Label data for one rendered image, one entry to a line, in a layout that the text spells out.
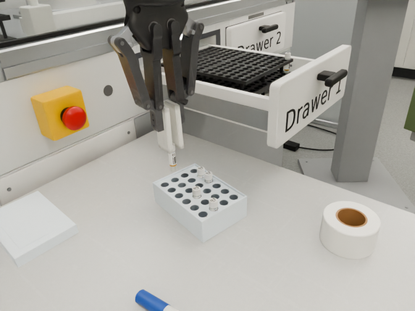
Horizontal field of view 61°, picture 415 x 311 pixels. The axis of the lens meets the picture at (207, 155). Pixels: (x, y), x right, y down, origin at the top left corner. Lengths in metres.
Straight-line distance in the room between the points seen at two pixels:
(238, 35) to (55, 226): 0.68
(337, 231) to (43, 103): 0.47
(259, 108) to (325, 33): 1.88
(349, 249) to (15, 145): 0.53
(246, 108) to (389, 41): 1.16
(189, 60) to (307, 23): 2.02
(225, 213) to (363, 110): 1.34
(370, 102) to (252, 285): 1.41
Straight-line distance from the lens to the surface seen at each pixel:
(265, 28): 1.04
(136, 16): 0.44
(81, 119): 0.62
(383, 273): 0.50
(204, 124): 0.97
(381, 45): 1.69
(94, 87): 0.71
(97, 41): 0.71
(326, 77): 0.65
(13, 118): 0.65
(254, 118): 0.61
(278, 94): 0.55
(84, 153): 0.73
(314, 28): 2.47
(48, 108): 0.62
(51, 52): 0.67
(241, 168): 0.64
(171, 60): 0.47
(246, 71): 0.70
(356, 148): 1.86
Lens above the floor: 1.11
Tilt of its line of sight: 30 degrees down
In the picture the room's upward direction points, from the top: 3 degrees counter-clockwise
